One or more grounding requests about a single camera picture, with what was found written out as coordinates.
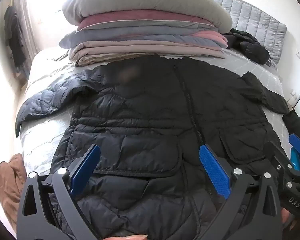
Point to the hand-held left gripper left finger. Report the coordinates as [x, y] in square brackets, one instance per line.
[86, 166]

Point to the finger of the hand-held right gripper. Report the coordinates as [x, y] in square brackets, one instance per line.
[299, 144]
[280, 161]

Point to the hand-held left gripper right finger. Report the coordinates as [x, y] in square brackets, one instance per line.
[215, 171]

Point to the black puffer jacket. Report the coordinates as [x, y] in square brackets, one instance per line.
[145, 120]

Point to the dark hanging clothes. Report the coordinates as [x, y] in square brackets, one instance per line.
[13, 37]

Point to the bed with grey quilted cover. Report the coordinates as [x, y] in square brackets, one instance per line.
[37, 142]

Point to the brown garment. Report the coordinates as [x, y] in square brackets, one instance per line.
[10, 180]

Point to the black crumpled garment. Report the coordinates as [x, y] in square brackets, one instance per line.
[250, 47]

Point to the beige folded blanket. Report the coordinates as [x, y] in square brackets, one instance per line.
[140, 51]

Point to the pink folded blanket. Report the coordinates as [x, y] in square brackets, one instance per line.
[210, 36]

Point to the grey quilted headboard pad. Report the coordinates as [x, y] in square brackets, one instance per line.
[252, 15]

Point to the maroon folded blanket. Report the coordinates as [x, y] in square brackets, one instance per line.
[140, 17]

